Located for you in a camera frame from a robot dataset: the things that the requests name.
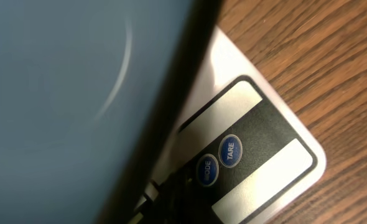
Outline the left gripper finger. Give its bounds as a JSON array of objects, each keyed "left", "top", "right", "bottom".
[{"left": 130, "top": 171, "right": 221, "bottom": 223}]

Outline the white digital kitchen scale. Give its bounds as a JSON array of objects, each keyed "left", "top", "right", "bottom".
[{"left": 149, "top": 28, "right": 326, "bottom": 223}]

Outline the blue metal bowl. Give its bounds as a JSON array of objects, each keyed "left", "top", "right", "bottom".
[{"left": 0, "top": 0, "right": 222, "bottom": 223}]

